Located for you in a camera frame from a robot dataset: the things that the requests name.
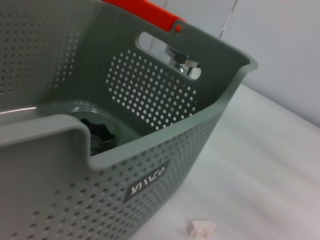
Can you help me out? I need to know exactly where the glass teacup black sleeve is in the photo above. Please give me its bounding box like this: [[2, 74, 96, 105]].
[[67, 108, 121, 156]]

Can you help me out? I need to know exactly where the white long toy brick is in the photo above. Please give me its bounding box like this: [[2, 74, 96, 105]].
[[186, 219, 217, 240]]

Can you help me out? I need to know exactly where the grey perforated storage basket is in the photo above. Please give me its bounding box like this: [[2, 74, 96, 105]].
[[0, 0, 258, 240]]

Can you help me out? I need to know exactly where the glass pitcher black handle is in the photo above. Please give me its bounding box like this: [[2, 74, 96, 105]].
[[164, 44, 202, 80]]

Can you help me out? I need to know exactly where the orange basket handle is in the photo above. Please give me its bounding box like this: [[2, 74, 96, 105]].
[[103, 0, 187, 33]]

